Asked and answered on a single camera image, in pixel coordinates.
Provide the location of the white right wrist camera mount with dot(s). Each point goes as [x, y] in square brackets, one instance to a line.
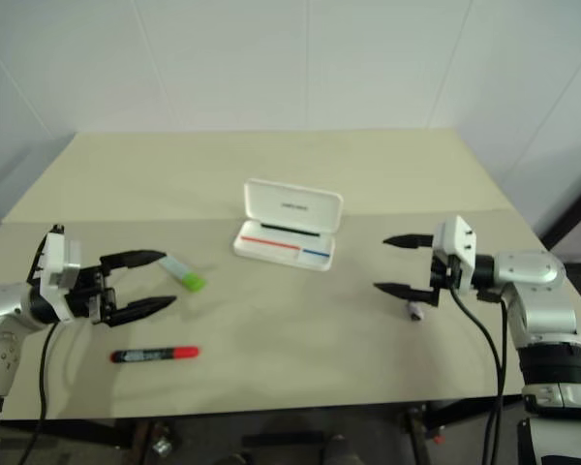
[460, 237]

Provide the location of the green highlighter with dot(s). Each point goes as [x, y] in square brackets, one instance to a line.
[191, 282]

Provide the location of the black table frame bracket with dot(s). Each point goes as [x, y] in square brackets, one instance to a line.
[445, 419]

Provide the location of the metal caster under table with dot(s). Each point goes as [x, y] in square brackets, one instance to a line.
[162, 442]

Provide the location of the red marker with black label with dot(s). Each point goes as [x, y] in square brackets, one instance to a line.
[174, 351]

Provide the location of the black table frame bar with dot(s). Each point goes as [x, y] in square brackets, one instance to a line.
[77, 431]

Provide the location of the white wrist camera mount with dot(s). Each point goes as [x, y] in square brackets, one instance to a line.
[55, 254]
[460, 237]

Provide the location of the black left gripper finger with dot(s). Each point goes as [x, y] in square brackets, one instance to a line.
[145, 307]
[135, 257]

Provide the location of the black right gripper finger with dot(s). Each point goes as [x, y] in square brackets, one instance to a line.
[406, 291]
[411, 241]

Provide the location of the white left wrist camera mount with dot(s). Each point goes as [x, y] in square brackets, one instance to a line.
[55, 254]

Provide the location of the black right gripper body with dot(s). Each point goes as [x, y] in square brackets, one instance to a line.
[444, 273]

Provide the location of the white hinged pencil case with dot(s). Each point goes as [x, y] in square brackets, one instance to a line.
[290, 208]

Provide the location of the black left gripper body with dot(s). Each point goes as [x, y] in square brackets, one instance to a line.
[84, 293]

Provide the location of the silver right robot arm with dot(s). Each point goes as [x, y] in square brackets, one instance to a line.
[537, 276]

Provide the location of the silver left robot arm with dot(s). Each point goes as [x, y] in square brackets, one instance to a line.
[5, 302]

